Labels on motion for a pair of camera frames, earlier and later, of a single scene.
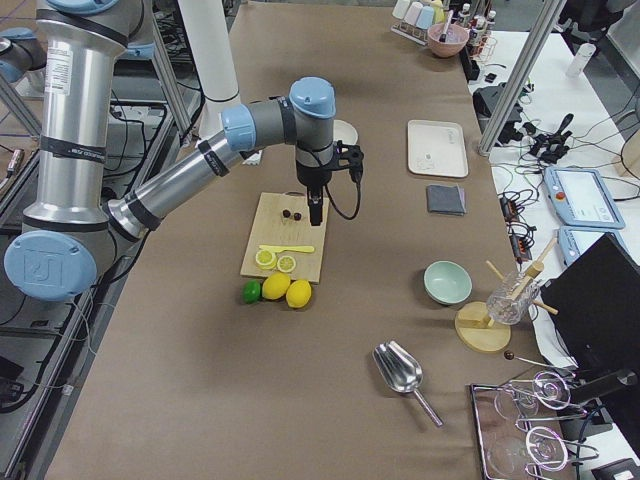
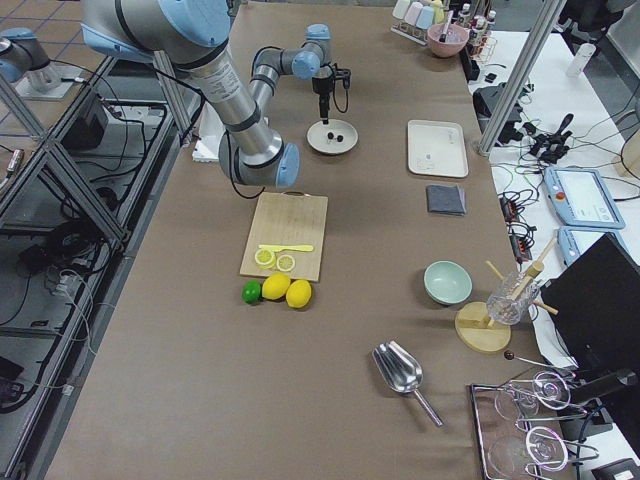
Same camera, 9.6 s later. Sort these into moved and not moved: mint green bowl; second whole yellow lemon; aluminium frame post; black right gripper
Moved: black right gripper
Not moved: aluminium frame post; second whole yellow lemon; mint green bowl
